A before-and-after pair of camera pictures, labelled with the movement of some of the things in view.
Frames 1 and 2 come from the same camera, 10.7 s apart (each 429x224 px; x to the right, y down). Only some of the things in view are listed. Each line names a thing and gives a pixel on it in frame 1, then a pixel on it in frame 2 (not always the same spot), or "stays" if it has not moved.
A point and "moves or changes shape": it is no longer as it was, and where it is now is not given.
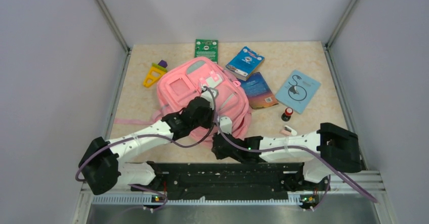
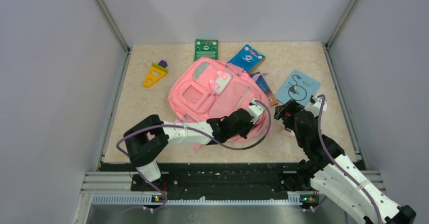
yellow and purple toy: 156,72 stays
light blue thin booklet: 297,91 stays
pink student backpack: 204,77 moves or changes shape
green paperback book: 207,48 stays
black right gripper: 218,154 → 291,106
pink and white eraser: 288,131 stays
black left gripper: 209,123 → 244,134
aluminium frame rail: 366,188 stays
